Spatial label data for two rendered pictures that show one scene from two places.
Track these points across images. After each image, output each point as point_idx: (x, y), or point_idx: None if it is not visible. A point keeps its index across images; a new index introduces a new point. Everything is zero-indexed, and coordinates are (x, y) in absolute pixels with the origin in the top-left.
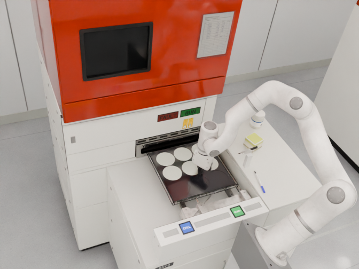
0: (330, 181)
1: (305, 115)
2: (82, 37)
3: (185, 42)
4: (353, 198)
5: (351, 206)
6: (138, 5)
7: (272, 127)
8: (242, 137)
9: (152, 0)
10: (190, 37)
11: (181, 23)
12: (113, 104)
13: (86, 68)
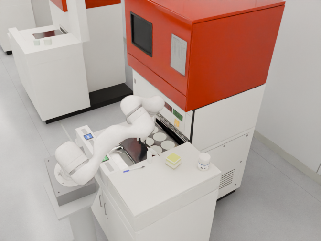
0: (74, 142)
1: (124, 113)
2: (130, 16)
3: (165, 49)
4: (60, 156)
5: (65, 169)
6: (147, 9)
7: (206, 179)
8: (182, 159)
9: (151, 8)
10: (167, 46)
11: (163, 33)
12: (140, 68)
13: (133, 36)
